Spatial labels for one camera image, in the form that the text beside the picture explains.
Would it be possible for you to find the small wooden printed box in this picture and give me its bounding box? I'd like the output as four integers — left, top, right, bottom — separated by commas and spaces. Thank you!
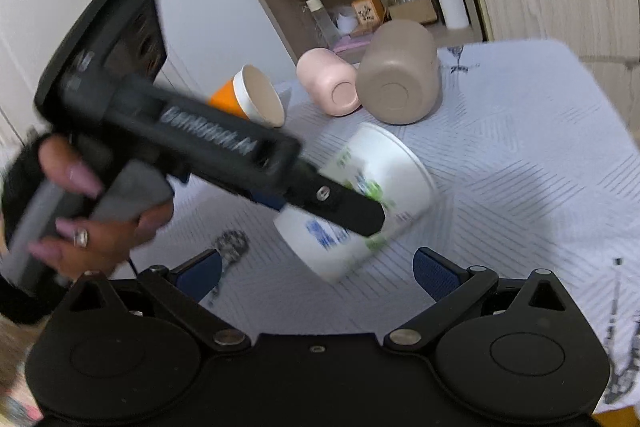
352, 0, 385, 26

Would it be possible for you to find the white paper cup green print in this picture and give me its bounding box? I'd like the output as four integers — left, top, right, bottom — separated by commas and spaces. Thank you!
274, 124, 437, 283

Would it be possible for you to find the taupe plastic cup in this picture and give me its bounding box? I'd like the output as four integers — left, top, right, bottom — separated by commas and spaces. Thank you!
356, 20, 440, 124

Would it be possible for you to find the clear bottle cream cap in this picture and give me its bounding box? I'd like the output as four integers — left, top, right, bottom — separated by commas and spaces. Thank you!
306, 0, 341, 49

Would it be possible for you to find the pink plastic cup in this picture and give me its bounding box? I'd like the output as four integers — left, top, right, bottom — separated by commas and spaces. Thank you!
296, 48, 360, 117

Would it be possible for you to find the brown cardboard box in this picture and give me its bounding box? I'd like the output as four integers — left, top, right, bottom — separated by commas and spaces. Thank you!
388, 0, 438, 25

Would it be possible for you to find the pink notebook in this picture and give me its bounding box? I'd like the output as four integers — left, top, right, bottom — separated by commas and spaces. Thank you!
332, 34, 373, 53

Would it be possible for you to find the orange paper cup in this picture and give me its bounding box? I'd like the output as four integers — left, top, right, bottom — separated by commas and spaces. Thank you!
208, 65, 285, 128

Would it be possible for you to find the white patterned tablecloth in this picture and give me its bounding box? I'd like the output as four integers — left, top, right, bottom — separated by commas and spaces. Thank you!
132, 40, 639, 411

